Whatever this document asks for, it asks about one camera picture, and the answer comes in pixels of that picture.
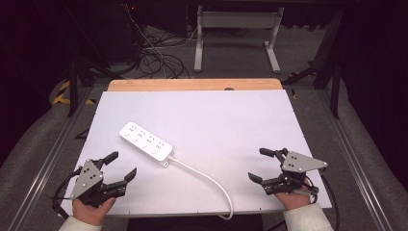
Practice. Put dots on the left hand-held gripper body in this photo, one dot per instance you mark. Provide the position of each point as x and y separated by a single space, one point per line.
86 179

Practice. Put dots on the black metal stand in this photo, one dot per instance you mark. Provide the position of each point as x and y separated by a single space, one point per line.
335 80
73 86

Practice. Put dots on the white power strip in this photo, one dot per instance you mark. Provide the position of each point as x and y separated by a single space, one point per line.
146 144

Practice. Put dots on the aluminium rail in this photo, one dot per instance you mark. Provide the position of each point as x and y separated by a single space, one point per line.
51 160
352 160

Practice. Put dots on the person's right hand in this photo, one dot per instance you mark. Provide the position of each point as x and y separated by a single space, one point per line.
293 199

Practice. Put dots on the white metal table frame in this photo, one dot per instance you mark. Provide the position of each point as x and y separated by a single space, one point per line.
237 20

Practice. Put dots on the white table sheet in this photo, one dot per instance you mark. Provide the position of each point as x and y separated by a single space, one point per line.
208 122

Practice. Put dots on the black equipment box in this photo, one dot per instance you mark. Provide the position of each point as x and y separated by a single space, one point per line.
128 32

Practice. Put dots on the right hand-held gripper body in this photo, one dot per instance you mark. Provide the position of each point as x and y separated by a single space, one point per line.
300 164

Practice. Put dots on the person's left hand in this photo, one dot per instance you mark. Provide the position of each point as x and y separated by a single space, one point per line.
91 211

